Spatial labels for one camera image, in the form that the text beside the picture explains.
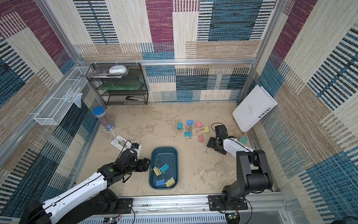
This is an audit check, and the yellow binder clip back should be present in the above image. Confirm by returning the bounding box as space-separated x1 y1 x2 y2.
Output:
196 126 210 133

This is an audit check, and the yellow binder clip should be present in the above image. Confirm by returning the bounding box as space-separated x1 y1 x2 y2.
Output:
165 172 176 188
153 167 162 176
196 126 210 133

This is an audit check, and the white ruler package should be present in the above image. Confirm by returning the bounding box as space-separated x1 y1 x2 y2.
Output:
110 135 134 152

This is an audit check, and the mint green tape roll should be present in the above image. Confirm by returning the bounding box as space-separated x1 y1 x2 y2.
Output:
240 135 249 145

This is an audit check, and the blue binder clip back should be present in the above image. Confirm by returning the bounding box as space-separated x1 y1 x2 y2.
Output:
186 120 194 131

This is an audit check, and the blue binder clip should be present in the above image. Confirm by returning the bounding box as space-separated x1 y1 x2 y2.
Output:
155 179 166 188
186 120 194 131

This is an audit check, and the teal binder clip front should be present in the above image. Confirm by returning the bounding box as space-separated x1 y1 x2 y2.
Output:
156 159 170 174

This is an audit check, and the teal plastic storage box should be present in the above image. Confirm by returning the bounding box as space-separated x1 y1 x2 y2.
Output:
149 147 179 190

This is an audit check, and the blue binder clip front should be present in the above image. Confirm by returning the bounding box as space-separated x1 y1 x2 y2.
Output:
155 179 166 188

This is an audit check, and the yellow binder clip front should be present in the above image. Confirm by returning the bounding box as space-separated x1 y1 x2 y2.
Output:
165 172 176 188

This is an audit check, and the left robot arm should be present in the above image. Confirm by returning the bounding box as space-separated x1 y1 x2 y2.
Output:
20 143 151 224

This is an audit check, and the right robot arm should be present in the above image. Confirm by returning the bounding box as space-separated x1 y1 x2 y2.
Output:
207 122 273 213

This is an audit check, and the teal binder clip centre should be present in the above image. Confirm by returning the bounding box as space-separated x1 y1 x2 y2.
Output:
184 126 192 138

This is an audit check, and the white book leaning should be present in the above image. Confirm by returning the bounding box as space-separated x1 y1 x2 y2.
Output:
232 85 277 133

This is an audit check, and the pencil tube blue lid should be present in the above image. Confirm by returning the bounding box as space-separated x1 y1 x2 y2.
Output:
93 106 115 132

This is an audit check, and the black stapler on shelf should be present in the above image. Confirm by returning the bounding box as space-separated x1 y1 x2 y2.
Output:
125 96 144 102

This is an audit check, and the green folder on shelf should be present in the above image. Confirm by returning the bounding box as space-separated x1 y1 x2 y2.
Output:
97 81 142 91

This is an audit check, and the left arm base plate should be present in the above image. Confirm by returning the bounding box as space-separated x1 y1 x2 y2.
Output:
94 198 133 215

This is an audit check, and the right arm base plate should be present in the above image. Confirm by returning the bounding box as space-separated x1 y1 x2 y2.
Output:
208 195 249 212

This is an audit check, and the black wire shelf rack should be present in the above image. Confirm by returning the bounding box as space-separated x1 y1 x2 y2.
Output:
82 63 149 106

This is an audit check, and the white wire wall basket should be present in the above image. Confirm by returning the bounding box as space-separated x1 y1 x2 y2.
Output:
34 66 88 126

